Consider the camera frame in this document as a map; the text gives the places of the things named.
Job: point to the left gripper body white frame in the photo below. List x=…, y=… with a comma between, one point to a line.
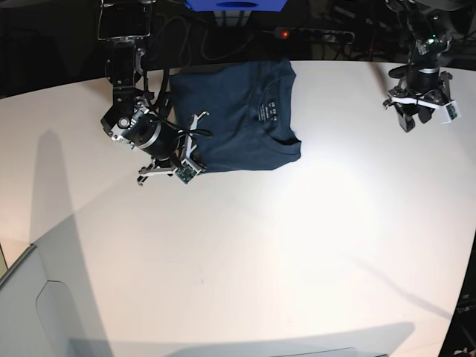
x=427, y=89

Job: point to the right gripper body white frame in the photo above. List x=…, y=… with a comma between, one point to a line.
x=170, y=146

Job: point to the dark blue T-shirt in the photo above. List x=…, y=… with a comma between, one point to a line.
x=248, y=109

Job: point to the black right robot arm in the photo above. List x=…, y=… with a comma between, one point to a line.
x=138, y=117

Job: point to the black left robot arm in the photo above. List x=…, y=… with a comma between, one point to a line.
x=426, y=40

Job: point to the blue box on stand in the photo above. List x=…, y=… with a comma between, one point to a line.
x=225, y=5

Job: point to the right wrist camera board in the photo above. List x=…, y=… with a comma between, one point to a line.
x=187, y=170

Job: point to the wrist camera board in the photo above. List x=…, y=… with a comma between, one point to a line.
x=449, y=112
x=187, y=170

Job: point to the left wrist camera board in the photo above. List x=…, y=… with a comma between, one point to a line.
x=449, y=112

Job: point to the black power strip red switch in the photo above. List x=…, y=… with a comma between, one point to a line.
x=315, y=35

